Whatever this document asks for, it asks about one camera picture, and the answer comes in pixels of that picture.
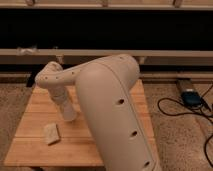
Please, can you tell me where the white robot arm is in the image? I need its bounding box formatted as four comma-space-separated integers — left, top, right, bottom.
35, 54, 161, 171

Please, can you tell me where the wooden table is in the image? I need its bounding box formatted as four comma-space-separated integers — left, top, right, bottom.
3, 78, 161, 168

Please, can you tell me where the white ceramic cup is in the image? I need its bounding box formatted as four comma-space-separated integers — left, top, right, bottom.
61, 102, 77, 122

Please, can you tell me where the black cable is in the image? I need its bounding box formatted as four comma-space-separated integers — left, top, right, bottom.
157, 83, 213, 168

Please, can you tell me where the beige sponge block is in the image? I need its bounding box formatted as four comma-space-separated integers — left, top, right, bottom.
44, 123, 60, 145

